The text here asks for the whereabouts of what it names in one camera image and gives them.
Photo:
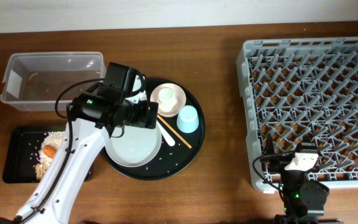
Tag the pile of almonds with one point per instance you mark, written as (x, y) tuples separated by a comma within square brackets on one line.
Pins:
[(40, 171)]

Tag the round black tray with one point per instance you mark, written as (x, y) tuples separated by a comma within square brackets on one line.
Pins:
[(169, 160)]

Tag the wooden chopstick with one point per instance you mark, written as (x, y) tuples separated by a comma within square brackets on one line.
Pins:
[(174, 132)]

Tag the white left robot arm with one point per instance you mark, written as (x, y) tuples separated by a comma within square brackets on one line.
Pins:
[(91, 118)]

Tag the grey round plate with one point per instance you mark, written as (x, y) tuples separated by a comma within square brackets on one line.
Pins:
[(132, 146)]

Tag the pink saucer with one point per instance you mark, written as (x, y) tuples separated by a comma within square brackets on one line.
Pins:
[(181, 98)]

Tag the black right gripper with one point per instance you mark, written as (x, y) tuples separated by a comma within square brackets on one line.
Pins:
[(279, 162)]

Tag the white plastic fork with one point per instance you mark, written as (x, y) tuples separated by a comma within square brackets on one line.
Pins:
[(168, 139)]

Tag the black rectangular waste tray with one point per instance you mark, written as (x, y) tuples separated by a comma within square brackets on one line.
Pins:
[(22, 154)]

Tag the orange carrot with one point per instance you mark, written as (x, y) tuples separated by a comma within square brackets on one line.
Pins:
[(50, 151)]

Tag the grey dishwasher rack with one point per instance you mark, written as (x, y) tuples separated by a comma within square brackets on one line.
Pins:
[(296, 87)]

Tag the light blue upturned cup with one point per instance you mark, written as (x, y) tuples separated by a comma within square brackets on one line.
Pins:
[(188, 121)]

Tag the white upturned cup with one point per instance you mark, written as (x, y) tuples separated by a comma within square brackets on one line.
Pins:
[(166, 99)]

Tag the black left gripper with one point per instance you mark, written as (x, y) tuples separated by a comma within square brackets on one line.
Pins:
[(142, 119)]

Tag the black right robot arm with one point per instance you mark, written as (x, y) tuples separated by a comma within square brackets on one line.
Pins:
[(303, 199)]

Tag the pile of rice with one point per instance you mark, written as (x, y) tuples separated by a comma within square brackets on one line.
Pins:
[(54, 139)]

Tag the clear plastic bin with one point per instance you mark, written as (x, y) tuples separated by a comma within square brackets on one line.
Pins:
[(33, 81)]

